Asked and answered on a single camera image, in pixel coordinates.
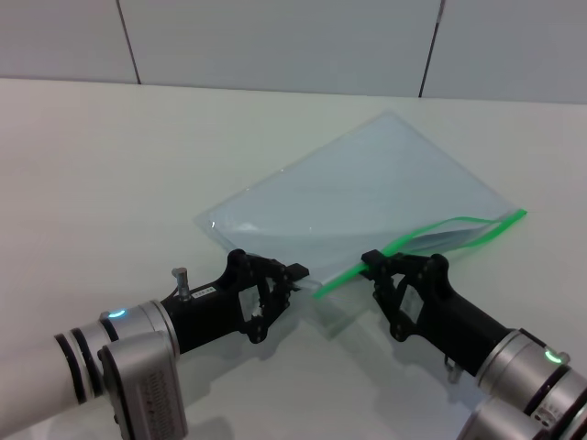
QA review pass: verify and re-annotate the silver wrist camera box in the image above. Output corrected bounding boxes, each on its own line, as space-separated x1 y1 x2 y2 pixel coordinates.
96 330 190 440
457 396 557 440

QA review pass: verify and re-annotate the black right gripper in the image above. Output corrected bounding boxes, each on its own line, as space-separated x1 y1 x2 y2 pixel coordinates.
360 249 510 377

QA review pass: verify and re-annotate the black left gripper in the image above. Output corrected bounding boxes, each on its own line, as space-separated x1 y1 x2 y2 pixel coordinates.
160 249 307 353

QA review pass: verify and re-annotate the silver plug left gripper cable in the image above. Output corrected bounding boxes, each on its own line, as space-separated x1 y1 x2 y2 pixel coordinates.
171 268 191 303

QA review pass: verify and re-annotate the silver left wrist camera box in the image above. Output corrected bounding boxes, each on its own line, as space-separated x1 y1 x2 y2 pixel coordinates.
96 330 190 440

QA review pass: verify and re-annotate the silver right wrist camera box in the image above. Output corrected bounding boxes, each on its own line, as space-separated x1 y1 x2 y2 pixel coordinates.
457 396 557 440

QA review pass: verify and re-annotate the clear document bag green zipper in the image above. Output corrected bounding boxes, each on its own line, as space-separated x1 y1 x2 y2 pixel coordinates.
192 109 528 338

